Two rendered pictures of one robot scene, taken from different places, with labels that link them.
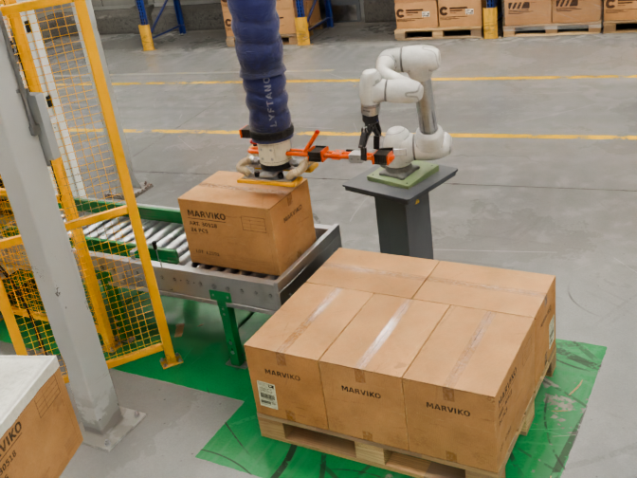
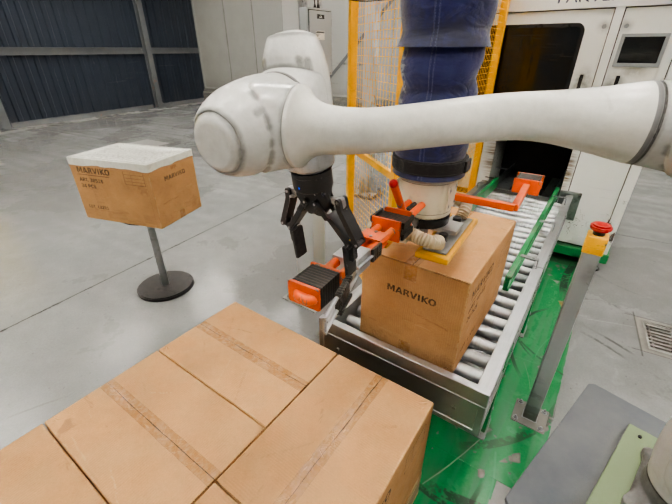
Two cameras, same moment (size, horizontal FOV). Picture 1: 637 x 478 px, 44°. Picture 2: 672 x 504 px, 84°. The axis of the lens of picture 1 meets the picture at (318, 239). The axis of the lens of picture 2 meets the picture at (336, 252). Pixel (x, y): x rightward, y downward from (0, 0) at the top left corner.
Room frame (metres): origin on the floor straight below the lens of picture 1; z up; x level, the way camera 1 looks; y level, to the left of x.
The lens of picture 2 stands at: (3.70, -0.98, 1.59)
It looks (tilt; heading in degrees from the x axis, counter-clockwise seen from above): 29 degrees down; 93
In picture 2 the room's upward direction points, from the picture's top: straight up
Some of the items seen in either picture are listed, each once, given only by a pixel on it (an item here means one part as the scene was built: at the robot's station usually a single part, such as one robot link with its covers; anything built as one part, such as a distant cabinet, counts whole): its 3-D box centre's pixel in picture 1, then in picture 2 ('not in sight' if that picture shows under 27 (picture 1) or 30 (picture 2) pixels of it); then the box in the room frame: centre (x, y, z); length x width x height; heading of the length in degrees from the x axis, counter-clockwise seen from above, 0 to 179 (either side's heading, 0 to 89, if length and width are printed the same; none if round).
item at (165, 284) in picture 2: not in sight; (157, 251); (2.27, 1.29, 0.31); 0.40 x 0.40 x 0.62
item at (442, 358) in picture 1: (407, 343); (204, 498); (3.24, -0.35, 0.34); 1.20 x 1.00 x 0.40; 58
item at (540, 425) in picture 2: not in sight; (530, 414); (4.58, 0.29, 0.01); 0.15 x 0.15 x 0.03; 58
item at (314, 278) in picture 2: (382, 157); (315, 285); (3.62, -0.36, 1.18); 0.08 x 0.07 x 0.05; 61
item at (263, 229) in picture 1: (248, 221); (438, 275); (4.05, 0.37, 0.75); 0.60 x 0.40 x 0.40; 58
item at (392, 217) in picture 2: (318, 153); (391, 223); (3.79, -0.06, 1.18); 0.10 x 0.08 x 0.06; 151
